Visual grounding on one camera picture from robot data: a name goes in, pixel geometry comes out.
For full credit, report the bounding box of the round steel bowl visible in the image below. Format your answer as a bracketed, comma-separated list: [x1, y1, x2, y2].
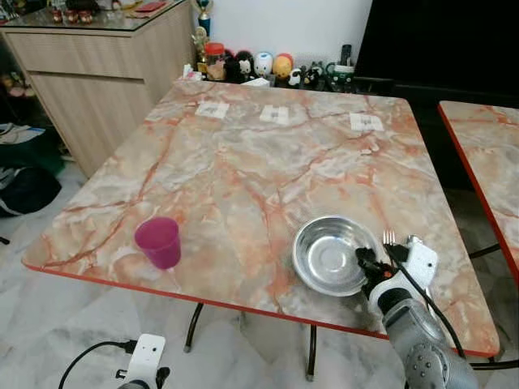
[292, 216, 380, 297]

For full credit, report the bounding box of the white paper label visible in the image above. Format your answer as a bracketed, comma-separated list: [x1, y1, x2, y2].
[350, 113, 384, 132]
[259, 105, 290, 125]
[195, 102, 230, 119]

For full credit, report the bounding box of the purple plastic cup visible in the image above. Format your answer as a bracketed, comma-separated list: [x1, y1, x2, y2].
[135, 216, 182, 270]

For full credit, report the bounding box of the orange marble dining table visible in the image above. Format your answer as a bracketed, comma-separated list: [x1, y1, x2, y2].
[22, 79, 501, 382]

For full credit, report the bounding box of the orange marble side table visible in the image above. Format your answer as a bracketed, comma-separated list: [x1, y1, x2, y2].
[438, 100, 519, 281]

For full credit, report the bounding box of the black cat figurine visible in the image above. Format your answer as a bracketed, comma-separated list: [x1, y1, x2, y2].
[302, 63, 326, 88]

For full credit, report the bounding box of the orange egg shaped toy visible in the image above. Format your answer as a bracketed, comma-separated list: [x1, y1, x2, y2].
[273, 53, 294, 80]

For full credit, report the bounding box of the white egg shaped toy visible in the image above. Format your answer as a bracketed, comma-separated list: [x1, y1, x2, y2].
[255, 52, 274, 78]

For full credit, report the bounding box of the black television screen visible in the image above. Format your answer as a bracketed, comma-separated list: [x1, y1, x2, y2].
[354, 0, 519, 82]

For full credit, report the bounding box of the black bag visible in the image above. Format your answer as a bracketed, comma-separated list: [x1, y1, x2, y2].
[0, 166, 62, 217]

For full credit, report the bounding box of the red lidded jar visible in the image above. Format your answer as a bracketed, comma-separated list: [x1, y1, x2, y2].
[204, 42, 225, 80]

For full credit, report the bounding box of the dark green bag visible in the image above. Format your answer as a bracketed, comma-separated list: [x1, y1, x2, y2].
[0, 123, 66, 175]

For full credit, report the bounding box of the blue gold trophy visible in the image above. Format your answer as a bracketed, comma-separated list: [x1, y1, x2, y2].
[195, 0, 213, 37]

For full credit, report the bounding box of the light wooden cabinet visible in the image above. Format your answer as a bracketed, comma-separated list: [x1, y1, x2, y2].
[0, 0, 195, 177]

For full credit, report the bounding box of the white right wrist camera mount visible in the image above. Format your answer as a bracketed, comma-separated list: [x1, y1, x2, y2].
[369, 241, 440, 317]

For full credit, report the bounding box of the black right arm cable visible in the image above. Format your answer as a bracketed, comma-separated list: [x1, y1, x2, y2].
[384, 242, 465, 359]

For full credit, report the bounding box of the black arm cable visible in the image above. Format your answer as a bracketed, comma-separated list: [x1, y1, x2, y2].
[58, 340, 137, 389]
[384, 242, 465, 359]

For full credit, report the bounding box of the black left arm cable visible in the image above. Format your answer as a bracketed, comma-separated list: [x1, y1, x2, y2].
[58, 340, 137, 389]

